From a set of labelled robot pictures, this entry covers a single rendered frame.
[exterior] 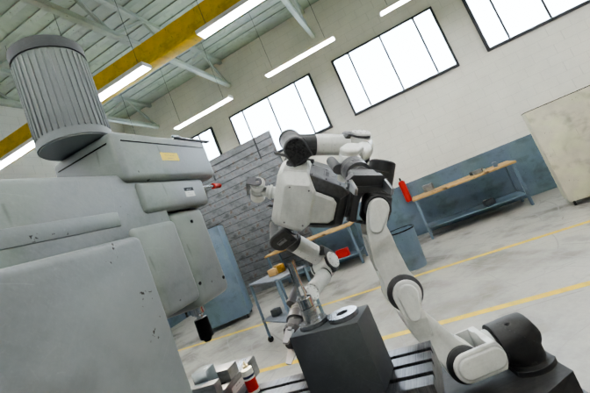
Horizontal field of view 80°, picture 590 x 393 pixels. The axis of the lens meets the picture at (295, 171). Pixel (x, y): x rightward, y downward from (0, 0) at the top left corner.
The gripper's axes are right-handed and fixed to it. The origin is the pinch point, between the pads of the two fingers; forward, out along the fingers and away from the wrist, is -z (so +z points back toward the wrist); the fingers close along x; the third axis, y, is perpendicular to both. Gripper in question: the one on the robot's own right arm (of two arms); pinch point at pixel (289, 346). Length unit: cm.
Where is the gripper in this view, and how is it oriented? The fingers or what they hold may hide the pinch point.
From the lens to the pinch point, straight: 142.1
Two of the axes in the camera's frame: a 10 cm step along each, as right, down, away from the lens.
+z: 2.6, -4.2, 8.7
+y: 9.6, 0.3, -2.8
